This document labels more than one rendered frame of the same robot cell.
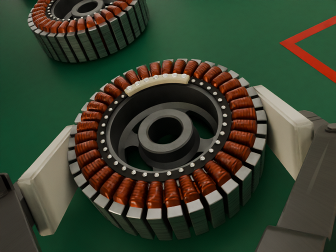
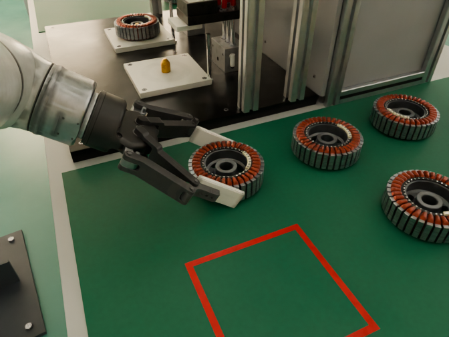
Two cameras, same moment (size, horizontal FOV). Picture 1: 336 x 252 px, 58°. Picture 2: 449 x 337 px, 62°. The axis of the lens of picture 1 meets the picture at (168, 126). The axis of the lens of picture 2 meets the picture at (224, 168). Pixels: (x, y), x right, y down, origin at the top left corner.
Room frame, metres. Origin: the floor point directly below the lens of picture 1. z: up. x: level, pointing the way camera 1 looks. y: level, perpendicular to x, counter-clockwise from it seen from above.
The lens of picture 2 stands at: (0.03, -0.42, 1.13)
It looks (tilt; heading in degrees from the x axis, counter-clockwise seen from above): 39 degrees down; 79
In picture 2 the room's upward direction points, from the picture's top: straight up
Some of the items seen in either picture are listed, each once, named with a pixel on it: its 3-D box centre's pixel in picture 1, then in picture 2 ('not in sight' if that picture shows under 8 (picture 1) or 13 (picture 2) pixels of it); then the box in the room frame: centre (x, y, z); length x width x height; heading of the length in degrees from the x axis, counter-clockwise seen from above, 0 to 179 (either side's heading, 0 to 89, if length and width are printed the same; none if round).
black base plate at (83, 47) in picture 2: not in sight; (158, 59); (0.04, 0.46, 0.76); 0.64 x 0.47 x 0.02; 103
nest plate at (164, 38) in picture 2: not in sight; (138, 36); (0.00, 0.57, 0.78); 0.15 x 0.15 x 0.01; 13
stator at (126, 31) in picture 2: not in sight; (137, 26); (0.00, 0.57, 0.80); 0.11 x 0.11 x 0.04
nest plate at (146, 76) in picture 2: not in sight; (166, 73); (0.05, 0.33, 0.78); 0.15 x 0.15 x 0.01; 13
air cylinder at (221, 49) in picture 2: not in sight; (228, 53); (0.19, 0.37, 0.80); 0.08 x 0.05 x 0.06; 103
